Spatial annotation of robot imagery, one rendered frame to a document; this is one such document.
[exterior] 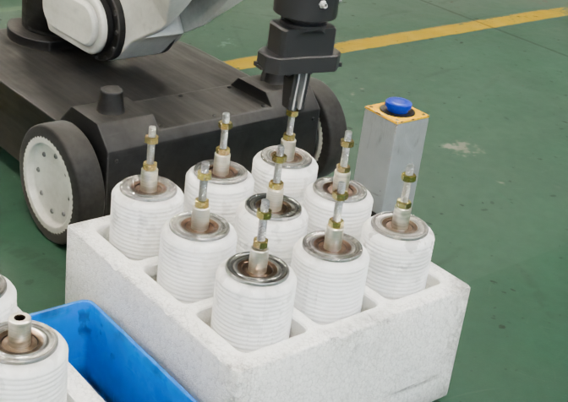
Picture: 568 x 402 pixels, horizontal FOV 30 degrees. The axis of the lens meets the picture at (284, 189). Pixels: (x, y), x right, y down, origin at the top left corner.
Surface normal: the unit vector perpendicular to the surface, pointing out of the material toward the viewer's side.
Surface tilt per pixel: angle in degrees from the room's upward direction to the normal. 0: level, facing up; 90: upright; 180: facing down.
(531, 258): 0
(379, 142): 90
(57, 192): 90
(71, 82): 0
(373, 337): 90
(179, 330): 90
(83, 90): 0
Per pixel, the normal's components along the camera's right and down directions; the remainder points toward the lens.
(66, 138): 0.29, -0.72
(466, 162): 0.11, -0.90
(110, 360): -0.77, 0.15
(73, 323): 0.62, 0.37
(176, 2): 0.42, 0.88
